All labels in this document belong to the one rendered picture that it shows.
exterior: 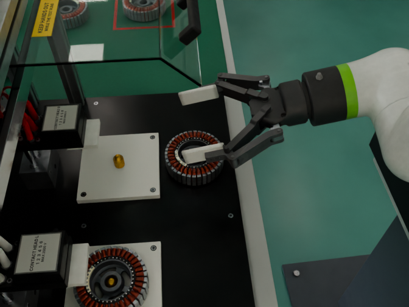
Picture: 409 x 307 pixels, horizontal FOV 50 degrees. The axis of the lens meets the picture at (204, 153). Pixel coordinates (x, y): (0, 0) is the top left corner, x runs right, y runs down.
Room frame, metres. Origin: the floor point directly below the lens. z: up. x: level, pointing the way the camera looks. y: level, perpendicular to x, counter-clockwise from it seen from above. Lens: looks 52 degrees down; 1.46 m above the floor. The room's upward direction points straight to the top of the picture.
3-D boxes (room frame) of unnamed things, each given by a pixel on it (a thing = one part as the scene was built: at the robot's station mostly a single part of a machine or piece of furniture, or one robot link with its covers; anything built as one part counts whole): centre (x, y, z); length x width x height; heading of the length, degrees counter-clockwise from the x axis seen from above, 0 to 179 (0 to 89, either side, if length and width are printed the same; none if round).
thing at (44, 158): (0.49, 0.31, 0.80); 0.07 x 0.05 x 0.06; 4
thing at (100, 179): (0.50, 0.16, 0.78); 0.15 x 0.15 x 0.01; 4
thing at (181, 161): (0.51, 0.02, 0.79); 0.11 x 0.11 x 0.04
